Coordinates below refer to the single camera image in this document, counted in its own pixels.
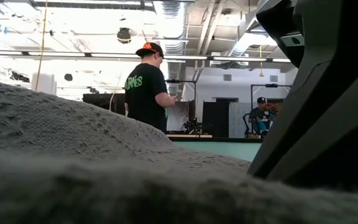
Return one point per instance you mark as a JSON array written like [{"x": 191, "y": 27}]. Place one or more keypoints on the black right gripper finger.
[
  {"x": 337, "y": 155},
  {"x": 306, "y": 102}
]

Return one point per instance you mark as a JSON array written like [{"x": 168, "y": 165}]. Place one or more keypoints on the grey towel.
[{"x": 73, "y": 155}]

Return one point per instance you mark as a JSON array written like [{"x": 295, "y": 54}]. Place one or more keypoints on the orange patterned board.
[{"x": 275, "y": 107}]

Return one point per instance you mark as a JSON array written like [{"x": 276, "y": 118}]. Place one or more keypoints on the person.
[
  {"x": 261, "y": 118},
  {"x": 145, "y": 93}
]

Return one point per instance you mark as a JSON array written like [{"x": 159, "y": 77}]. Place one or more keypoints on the grey partition panel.
[{"x": 238, "y": 119}]

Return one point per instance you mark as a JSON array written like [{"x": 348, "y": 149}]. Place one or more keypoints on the black partition panel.
[{"x": 215, "y": 119}]

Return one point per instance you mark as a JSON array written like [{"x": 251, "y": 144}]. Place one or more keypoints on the green table mat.
[{"x": 222, "y": 149}]

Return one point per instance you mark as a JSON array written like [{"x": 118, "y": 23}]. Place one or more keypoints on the long ceiling light strip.
[{"x": 179, "y": 57}]

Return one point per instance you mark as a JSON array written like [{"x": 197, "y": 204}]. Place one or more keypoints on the round silver air duct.
[
  {"x": 247, "y": 40},
  {"x": 172, "y": 25}
]

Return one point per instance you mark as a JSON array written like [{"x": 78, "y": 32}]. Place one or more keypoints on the black ceiling dome camera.
[{"x": 123, "y": 35}]

